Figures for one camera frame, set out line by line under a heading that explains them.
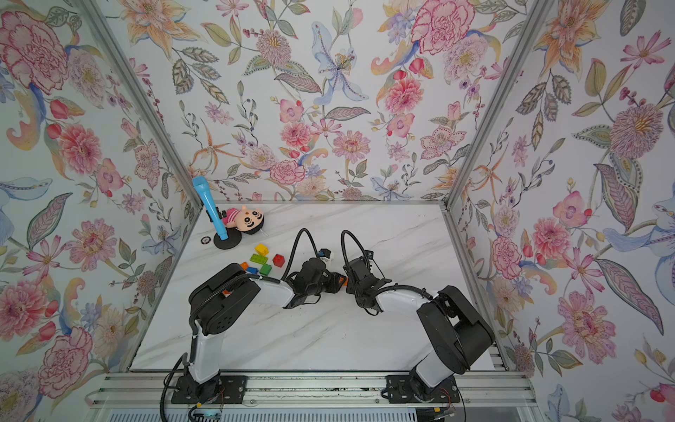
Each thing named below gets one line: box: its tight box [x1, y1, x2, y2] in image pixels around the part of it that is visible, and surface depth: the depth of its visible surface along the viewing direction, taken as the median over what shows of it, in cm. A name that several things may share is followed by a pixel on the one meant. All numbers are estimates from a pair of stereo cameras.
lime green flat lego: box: [249, 253, 269, 265], surface depth 103 cm
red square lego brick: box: [272, 253, 286, 269], surface depth 101 cm
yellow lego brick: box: [254, 242, 270, 257], surface depth 106 cm
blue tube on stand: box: [191, 175, 229, 241], surface depth 94 cm
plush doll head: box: [222, 205, 265, 235], surface depth 109 cm
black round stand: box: [213, 226, 242, 250], surface depth 109 cm
